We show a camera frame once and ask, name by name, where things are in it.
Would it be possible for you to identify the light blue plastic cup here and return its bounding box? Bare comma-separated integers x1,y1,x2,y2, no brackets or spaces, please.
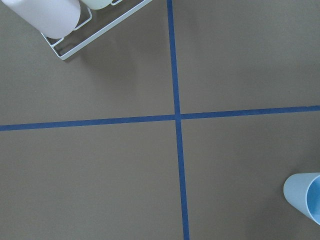
283,172,320,225

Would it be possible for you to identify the pale green cup on rack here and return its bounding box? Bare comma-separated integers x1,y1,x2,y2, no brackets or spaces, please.
81,0,113,10

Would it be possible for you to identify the white wire cup rack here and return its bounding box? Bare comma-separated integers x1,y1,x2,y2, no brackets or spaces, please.
42,0,150,61

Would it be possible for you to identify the white cup on rack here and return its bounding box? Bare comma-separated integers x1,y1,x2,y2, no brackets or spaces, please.
3,0,81,39

